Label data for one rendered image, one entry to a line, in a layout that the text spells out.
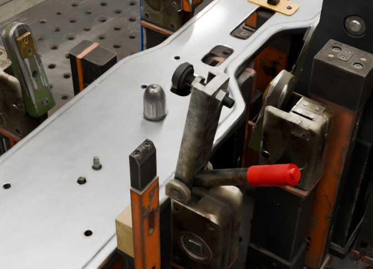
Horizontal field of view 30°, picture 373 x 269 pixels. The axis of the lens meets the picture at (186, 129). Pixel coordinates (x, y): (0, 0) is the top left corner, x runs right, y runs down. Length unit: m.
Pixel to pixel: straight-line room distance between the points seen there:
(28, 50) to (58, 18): 0.76
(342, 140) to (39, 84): 0.42
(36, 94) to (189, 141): 0.33
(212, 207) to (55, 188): 0.21
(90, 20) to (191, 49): 0.65
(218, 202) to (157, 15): 0.53
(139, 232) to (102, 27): 1.02
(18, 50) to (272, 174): 0.41
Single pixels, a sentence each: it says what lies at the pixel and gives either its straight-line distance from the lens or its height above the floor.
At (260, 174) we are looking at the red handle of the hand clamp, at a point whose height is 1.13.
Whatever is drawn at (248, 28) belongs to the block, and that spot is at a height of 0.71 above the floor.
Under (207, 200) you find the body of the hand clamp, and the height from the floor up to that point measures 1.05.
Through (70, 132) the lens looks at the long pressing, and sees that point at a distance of 0.94.
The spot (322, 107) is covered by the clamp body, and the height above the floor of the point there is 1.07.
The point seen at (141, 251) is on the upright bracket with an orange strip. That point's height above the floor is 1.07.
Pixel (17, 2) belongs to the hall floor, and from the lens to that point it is 3.13.
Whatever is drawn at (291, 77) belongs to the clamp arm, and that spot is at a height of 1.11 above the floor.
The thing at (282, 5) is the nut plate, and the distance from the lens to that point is 1.19.
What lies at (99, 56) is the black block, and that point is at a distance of 1.09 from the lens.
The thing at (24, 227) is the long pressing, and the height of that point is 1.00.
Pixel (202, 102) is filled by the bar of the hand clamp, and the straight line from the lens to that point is 0.67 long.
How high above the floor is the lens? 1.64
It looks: 43 degrees down
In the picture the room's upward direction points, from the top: 1 degrees clockwise
